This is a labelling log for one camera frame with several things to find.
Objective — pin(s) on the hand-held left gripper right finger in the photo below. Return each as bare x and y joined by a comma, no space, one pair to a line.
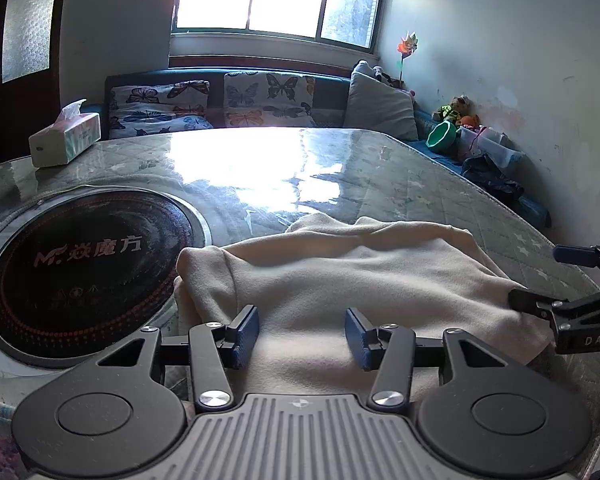
360,340

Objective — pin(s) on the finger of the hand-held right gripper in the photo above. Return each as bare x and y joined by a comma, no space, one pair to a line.
580,253
530,302

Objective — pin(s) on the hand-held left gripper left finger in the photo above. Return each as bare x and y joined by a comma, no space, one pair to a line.
244,340

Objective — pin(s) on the cream sweater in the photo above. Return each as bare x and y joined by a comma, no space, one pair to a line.
355,280

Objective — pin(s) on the dark blue garment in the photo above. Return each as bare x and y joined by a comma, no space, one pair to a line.
492,180

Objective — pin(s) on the clear plastic box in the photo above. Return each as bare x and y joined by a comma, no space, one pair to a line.
490,145

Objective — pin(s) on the orange toy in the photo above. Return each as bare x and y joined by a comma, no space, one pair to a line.
470,121

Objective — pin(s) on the black round induction cooktop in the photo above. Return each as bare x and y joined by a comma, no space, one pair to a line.
80,270

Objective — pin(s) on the green bowl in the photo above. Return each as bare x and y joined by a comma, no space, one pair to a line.
441,136

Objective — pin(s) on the plush toy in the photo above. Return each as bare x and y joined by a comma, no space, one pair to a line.
452,109

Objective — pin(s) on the grey pillow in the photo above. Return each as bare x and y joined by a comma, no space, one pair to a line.
380,110

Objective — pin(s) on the blue sofa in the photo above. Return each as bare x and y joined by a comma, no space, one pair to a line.
330,105

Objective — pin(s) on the butterfly print cushion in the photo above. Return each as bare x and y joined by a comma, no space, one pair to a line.
155,110
270,97

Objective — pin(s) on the colourful pinwheel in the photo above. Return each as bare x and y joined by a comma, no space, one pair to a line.
407,47

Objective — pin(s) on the white tissue box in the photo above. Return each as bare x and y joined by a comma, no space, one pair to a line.
62,140

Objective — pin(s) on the white pillow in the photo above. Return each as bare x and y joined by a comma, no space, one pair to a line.
366,67

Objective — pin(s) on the dark wooden door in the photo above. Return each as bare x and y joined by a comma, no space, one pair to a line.
20,50

